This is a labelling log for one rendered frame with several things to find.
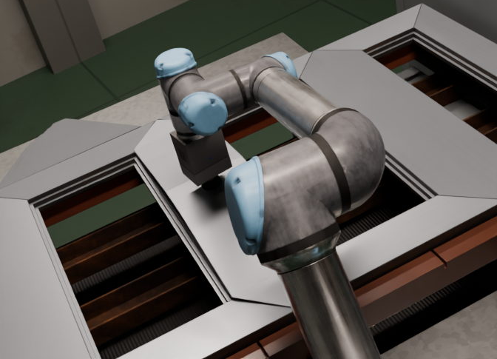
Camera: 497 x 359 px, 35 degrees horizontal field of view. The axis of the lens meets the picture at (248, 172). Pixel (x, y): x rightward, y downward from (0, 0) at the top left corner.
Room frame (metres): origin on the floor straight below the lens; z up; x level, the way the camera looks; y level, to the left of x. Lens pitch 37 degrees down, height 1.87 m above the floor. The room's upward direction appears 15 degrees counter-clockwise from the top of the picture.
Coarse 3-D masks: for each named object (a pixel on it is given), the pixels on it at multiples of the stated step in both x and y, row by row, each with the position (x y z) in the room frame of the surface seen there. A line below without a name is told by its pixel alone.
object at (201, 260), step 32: (416, 32) 1.74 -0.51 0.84; (128, 160) 1.52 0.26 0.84; (64, 192) 1.47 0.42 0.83; (160, 192) 1.36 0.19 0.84; (416, 192) 1.16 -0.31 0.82; (192, 256) 1.15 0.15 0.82; (416, 256) 1.00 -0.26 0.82; (64, 288) 1.15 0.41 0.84; (224, 288) 1.03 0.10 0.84; (352, 288) 0.96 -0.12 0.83; (288, 320) 0.92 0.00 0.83; (96, 352) 0.97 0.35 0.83; (224, 352) 0.89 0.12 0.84
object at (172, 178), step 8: (232, 152) 1.37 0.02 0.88; (232, 160) 1.34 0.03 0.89; (176, 168) 1.38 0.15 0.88; (160, 176) 1.36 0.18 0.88; (168, 176) 1.35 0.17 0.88; (176, 176) 1.34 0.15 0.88; (184, 176) 1.33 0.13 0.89; (160, 184) 1.33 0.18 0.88; (168, 184) 1.32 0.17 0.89; (176, 184) 1.31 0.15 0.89
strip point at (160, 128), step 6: (156, 120) 1.64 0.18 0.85; (162, 120) 1.63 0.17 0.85; (168, 120) 1.62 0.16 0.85; (156, 126) 1.61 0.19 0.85; (162, 126) 1.60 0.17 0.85; (168, 126) 1.59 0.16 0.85; (150, 132) 1.58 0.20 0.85; (156, 132) 1.58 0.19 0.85; (162, 132) 1.57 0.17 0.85; (168, 132) 1.56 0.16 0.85; (144, 138) 1.56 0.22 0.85; (150, 138) 1.56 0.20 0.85; (156, 138) 1.55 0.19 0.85; (138, 144) 1.54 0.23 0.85; (144, 144) 1.54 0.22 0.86
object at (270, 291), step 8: (264, 280) 1.01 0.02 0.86; (272, 280) 1.00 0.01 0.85; (248, 288) 1.00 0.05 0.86; (256, 288) 0.99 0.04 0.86; (264, 288) 0.99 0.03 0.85; (272, 288) 0.99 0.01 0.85; (280, 288) 0.98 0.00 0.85; (232, 296) 0.99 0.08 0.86; (240, 296) 0.98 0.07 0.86; (248, 296) 0.98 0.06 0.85; (256, 296) 0.98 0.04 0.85; (264, 296) 0.97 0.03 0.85; (272, 296) 0.97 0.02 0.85; (280, 296) 0.96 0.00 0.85
